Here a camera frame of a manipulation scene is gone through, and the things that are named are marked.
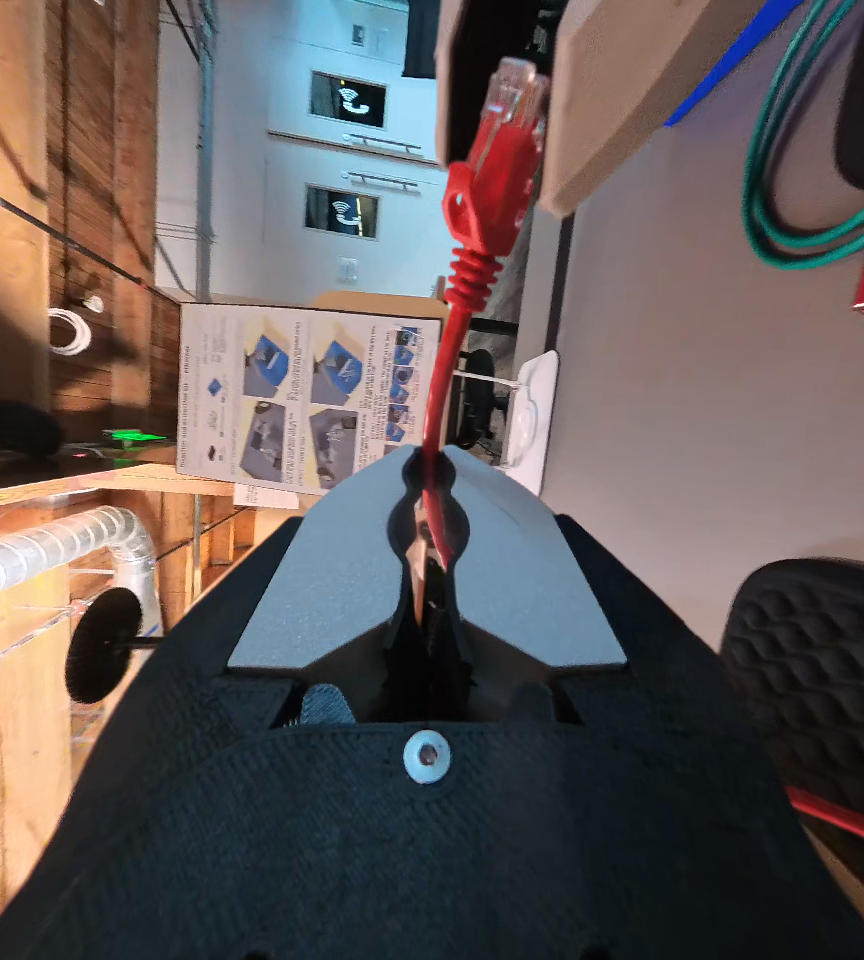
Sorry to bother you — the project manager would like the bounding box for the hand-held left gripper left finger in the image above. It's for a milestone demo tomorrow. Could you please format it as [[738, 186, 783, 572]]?
[[228, 444, 425, 726]]

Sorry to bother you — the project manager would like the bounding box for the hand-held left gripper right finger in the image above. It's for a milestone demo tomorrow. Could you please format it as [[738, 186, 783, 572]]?
[[435, 444, 628, 723]]

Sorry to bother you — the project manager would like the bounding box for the red ethernet cable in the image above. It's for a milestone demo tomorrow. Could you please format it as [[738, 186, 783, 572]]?
[[419, 56, 864, 869]]

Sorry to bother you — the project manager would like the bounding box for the white poster stand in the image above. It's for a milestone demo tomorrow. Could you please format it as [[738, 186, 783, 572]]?
[[453, 349, 562, 498]]

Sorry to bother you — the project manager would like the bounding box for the instruction poster board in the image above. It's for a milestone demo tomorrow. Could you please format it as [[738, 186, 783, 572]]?
[[175, 291, 452, 497]]

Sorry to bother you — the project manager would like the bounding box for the black office chair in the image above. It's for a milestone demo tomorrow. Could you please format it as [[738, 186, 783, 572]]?
[[448, 348, 509, 453]]

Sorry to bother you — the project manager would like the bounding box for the black round brush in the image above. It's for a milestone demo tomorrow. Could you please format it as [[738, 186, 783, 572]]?
[[64, 586, 165, 706]]

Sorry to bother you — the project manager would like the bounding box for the green lit sign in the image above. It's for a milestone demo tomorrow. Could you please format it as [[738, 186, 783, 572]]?
[[100, 426, 172, 450]]

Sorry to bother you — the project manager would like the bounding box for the black textured pad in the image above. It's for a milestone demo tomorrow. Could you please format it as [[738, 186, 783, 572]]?
[[720, 558, 864, 935]]

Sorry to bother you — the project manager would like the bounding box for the silver flexible duct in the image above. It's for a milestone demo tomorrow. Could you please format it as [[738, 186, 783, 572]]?
[[0, 505, 161, 639]]

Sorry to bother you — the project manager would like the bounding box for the white coiled cable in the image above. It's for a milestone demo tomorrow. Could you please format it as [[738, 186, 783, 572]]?
[[47, 294, 106, 357]]

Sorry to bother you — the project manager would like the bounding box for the black wall sign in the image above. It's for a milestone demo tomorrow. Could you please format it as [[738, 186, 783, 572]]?
[[309, 70, 388, 129], [303, 184, 381, 240]]

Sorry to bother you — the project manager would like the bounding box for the metal wall rail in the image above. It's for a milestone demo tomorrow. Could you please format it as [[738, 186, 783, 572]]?
[[340, 169, 423, 190], [340, 132, 423, 156]]

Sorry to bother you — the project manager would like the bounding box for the green cable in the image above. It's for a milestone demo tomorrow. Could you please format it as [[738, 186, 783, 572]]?
[[742, 0, 864, 272]]

